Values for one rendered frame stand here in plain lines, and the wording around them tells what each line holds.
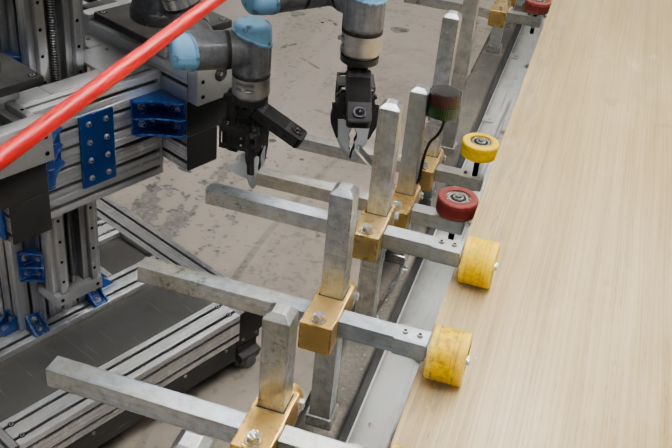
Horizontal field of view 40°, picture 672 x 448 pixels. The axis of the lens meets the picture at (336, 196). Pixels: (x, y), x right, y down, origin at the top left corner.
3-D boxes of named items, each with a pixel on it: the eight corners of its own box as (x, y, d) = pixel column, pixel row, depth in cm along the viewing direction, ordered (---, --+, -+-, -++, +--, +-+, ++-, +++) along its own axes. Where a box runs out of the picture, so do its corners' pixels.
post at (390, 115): (352, 331, 173) (379, 103, 147) (357, 320, 175) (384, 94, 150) (369, 336, 172) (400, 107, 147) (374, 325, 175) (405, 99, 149)
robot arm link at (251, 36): (225, 14, 175) (269, 13, 177) (224, 66, 181) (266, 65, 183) (233, 29, 168) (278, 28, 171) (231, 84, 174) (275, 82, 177)
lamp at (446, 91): (412, 191, 182) (426, 93, 170) (418, 178, 186) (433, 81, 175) (440, 198, 180) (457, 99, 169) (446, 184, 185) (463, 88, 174)
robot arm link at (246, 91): (276, 71, 181) (260, 87, 174) (275, 92, 183) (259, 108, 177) (241, 63, 183) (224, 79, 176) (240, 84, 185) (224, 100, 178)
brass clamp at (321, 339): (293, 346, 135) (295, 320, 132) (322, 294, 146) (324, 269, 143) (332, 358, 133) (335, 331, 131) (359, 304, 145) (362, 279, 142)
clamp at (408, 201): (380, 229, 181) (382, 208, 178) (397, 196, 192) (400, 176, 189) (407, 236, 180) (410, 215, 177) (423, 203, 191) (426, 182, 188)
